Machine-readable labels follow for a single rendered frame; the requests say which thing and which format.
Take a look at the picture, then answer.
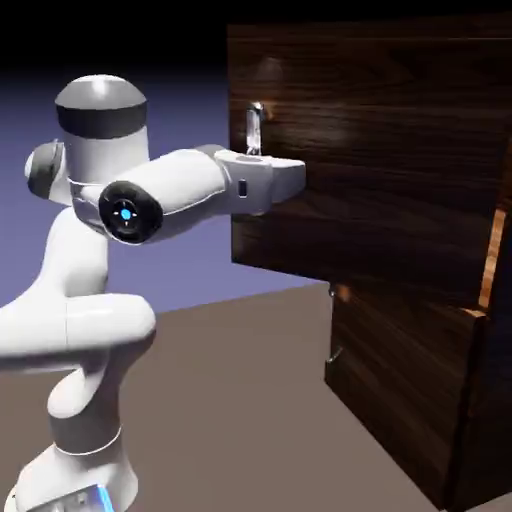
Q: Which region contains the dark metal door handle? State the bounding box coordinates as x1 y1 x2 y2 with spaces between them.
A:
325 286 346 365

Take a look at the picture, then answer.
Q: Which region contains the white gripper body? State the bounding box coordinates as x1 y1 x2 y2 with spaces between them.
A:
270 156 308 204

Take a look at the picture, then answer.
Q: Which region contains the large dark wood cabinet door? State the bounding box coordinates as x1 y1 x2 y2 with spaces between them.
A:
226 23 512 318

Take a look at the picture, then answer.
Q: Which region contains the dark wood cabinet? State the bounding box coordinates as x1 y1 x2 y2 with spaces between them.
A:
443 135 512 512

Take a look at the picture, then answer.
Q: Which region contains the shiny silver door handle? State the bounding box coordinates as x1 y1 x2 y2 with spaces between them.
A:
244 101 266 158

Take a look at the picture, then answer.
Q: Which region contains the small dark wood cabinet door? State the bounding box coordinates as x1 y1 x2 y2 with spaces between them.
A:
323 281 488 510

